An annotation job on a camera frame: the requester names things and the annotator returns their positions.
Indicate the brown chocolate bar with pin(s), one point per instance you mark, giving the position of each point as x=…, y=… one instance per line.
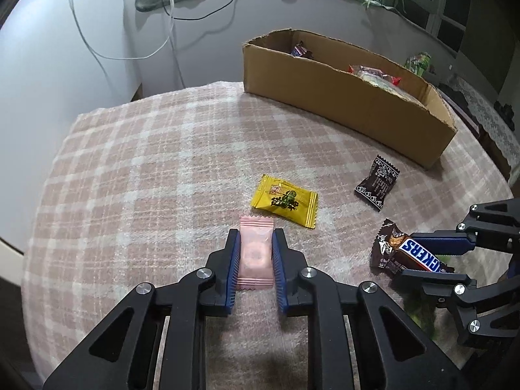
x=300, y=50
x=406, y=248

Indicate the dark figurine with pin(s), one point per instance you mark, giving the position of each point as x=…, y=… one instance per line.
x=510, y=113

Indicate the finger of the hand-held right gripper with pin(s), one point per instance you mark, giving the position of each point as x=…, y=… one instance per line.
x=438, y=243
x=434, y=278

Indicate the green gift bag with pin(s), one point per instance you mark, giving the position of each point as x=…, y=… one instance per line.
x=420, y=63

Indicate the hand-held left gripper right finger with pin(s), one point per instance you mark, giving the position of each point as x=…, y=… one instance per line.
x=280, y=268

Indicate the clear biscuit packet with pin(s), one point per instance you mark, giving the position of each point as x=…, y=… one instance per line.
x=390, y=87

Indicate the cardboard box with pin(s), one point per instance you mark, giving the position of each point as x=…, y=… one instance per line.
x=345, y=105

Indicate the pink snack packet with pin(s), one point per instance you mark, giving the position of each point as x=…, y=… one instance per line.
x=255, y=252

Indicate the pink plaid blanket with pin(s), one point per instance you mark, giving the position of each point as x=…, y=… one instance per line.
x=142, y=170

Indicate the white lace tablecloth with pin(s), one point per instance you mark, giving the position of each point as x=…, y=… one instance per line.
x=487, y=118

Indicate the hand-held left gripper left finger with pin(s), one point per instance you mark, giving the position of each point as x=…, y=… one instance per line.
x=231, y=268

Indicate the yellow snack packet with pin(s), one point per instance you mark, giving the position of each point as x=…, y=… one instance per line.
x=284, y=201

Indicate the black snack packet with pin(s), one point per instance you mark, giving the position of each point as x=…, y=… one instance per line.
x=375, y=183

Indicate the white window frame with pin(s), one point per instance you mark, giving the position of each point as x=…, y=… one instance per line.
x=436, y=8

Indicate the red clear snack packet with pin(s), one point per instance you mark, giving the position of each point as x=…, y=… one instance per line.
x=367, y=70

